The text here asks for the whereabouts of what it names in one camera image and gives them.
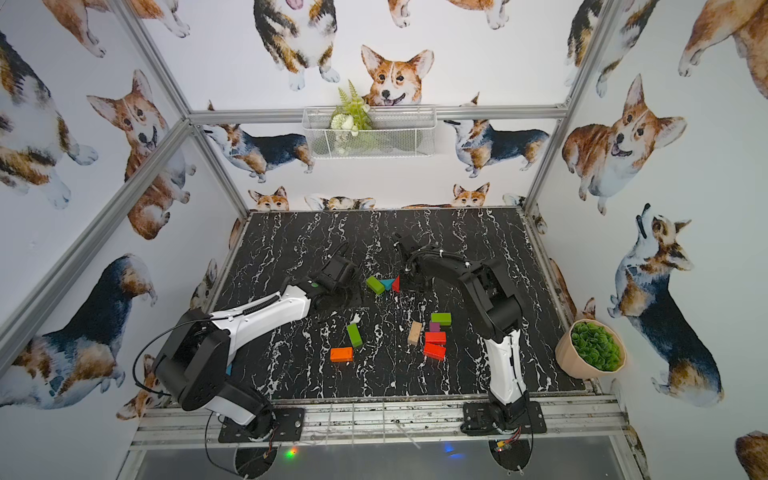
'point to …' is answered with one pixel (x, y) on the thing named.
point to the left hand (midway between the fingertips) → (366, 291)
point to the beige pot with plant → (590, 349)
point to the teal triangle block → (387, 283)
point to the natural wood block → (415, 332)
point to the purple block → (434, 326)
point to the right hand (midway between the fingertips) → (406, 287)
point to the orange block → (341, 354)
